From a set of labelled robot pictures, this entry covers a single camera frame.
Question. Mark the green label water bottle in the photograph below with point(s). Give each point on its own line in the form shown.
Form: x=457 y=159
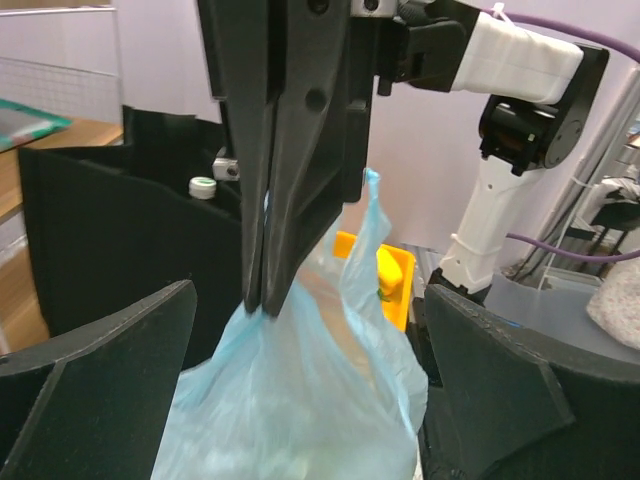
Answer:
x=202 y=188

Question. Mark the green snack packet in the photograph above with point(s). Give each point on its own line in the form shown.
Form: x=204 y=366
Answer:
x=21 y=124

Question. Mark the yellow tray with vegetables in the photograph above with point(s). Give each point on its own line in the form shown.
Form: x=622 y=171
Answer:
x=374 y=283

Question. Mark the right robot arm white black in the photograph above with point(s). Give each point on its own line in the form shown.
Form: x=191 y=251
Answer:
x=540 y=91

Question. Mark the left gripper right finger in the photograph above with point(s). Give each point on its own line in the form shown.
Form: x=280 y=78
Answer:
x=508 y=402

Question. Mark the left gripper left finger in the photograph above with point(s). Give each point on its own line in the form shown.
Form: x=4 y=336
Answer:
x=92 y=403

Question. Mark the light blue plastic bag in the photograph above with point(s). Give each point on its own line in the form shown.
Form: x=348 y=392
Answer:
x=328 y=389

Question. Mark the yellow bell pepper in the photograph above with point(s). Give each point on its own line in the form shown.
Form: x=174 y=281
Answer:
x=390 y=275

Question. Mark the black fabric grocery bag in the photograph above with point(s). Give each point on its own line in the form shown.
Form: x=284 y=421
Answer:
x=108 y=226

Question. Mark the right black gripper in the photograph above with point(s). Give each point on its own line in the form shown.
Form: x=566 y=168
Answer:
x=300 y=210

